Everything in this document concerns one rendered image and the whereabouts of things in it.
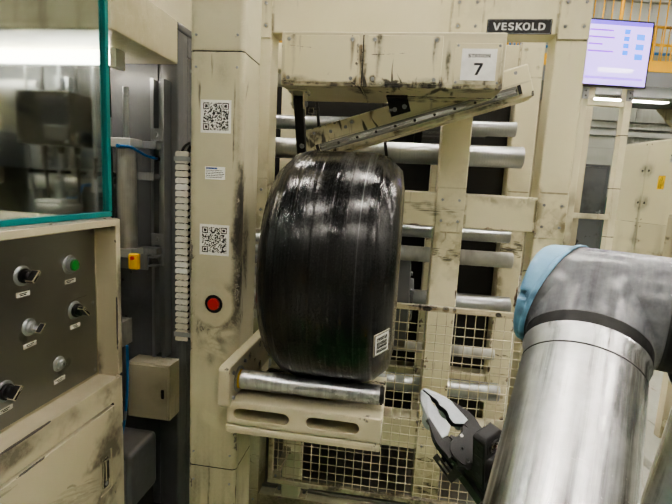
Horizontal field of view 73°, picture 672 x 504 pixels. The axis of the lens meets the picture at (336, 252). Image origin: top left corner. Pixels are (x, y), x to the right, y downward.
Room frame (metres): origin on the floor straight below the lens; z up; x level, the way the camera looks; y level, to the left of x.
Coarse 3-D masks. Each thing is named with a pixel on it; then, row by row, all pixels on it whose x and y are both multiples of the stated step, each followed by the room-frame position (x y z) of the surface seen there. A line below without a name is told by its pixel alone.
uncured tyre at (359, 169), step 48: (288, 192) 0.94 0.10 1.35; (336, 192) 0.92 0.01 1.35; (384, 192) 0.93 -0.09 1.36; (288, 240) 0.88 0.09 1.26; (336, 240) 0.87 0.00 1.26; (384, 240) 0.88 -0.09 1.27; (288, 288) 0.87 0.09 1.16; (336, 288) 0.85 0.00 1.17; (384, 288) 0.86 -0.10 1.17; (288, 336) 0.89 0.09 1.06; (336, 336) 0.87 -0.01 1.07
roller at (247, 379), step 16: (240, 384) 1.00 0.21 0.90; (256, 384) 1.00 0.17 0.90; (272, 384) 0.99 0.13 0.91; (288, 384) 0.99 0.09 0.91; (304, 384) 0.98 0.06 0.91; (320, 384) 0.98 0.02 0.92; (336, 384) 0.98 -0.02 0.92; (352, 384) 0.98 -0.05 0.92; (368, 384) 0.98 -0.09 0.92; (352, 400) 0.97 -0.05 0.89; (368, 400) 0.96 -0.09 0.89
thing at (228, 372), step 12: (252, 336) 1.19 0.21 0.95; (240, 348) 1.09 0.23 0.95; (252, 348) 1.12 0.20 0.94; (264, 348) 1.23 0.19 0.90; (228, 360) 1.01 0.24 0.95; (240, 360) 1.04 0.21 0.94; (252, 360) 1.12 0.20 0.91; (264, 360) 1.23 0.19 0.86; (228, 372) 0.97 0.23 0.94; (228, 384) 0.97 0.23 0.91; (228, 396) 0.97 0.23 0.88
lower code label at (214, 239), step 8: (200, 224) 1.10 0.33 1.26; (208, 224) 1.09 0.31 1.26; (200, 232) 1.10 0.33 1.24; (208, 232) 1.09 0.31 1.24; (216, 232) 1.09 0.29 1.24; (224, 232) 1.09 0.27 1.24; (200, 240) 1.10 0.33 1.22; (208, 240) 1.09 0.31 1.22; (216, 240) 1.09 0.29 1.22; (224, 240) 1.09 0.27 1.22; (200, 248) 1.10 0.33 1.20; (208, 248) 1.09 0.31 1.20; (216, 248) 1.09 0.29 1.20; (224, 248) 1.09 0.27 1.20
